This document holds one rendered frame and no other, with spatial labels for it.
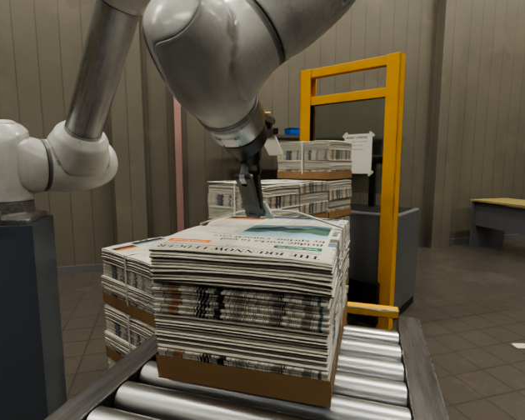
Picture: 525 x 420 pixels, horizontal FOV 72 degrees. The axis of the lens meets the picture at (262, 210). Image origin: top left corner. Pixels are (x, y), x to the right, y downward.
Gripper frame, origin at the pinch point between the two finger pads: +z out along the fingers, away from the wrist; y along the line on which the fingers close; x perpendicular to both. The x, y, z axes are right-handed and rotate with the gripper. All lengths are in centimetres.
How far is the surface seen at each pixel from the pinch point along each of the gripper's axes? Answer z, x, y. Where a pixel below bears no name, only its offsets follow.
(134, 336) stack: 60, -62, 37
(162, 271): -14.3, -10.6, 22.3
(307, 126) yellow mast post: 167, -29, -123
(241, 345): -7.9, 1.8, 31.3
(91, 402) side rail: -11.3, -19.3, 42.6
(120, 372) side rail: -4.3, -20.4, 38.9
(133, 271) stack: 47, -60, 15
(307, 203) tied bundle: 111, -13, -39
